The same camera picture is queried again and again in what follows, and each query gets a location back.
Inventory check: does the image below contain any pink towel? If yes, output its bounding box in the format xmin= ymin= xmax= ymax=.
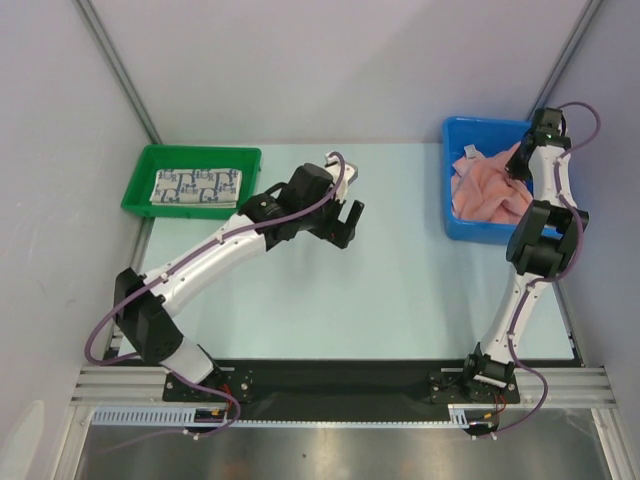
xmin=451 ymin=142 xmax=533 ymax=225

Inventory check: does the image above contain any blue white patterned towel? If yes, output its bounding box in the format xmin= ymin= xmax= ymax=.
xmin=149 ymin=168 xmax=243 ymax=208

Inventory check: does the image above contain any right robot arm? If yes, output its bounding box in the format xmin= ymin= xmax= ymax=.
xmin=460 ymin=107 xmax=589 ymax=402

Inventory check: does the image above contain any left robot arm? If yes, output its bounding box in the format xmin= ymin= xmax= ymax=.
xmin=114 ymin=152 xmax=364 ymax=400

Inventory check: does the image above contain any blue plastic bin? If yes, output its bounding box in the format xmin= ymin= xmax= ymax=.
xmin=441 ymin=116 xmax=573 ymax=246

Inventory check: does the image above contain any green plastic tray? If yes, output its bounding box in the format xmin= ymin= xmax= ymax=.
xmin=121 ymin=145 xmax=261 ymax=220

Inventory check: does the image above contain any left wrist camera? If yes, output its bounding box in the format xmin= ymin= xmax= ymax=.
xmin=324 ymin=152 xmax=358 ymax=202

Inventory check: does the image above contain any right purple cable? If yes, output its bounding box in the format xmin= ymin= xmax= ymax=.
xmin=469 ymin=101 xmax=603 ymax=441

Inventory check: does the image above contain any purple cable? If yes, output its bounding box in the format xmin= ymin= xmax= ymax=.
xmin=83 ymin=152 xmax=349 ymax=452
xmin=469 ymin=101 xmax=603 ymax=441

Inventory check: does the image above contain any right aluminium corner post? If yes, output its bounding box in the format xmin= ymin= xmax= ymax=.
xmin=526 ymin=0 xmax=607 ymax=120

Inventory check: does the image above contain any aluminium corner post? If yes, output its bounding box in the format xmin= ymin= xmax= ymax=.
xmin=526 ymin=0 xmax=607 ymax=120
xmin=71 ymin=0 xmax=162 ymax=144

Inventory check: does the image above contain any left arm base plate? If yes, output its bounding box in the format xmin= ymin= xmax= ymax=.
xmin=162 ymin=369 xmax=253 ymax=403

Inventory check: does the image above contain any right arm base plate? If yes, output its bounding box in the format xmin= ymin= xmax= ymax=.
xmin=427 ymin=370 xmax=521 ymax=405

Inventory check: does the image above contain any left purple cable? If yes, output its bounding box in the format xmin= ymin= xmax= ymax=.
xmin=83 ymin=152 xmax=349 ymax=452

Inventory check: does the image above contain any aluminium front rail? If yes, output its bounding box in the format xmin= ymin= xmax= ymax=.
xmin=71 ymin=365 xmax=616 ymax=408

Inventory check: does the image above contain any grey cable duct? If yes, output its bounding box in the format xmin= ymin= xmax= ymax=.
xmin=91 ymin=405 xmax=491 ymax=431

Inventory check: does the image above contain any left aluminium corner post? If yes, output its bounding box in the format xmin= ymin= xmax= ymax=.
xmin=71 ymin=0 xmax=162 ymax=144

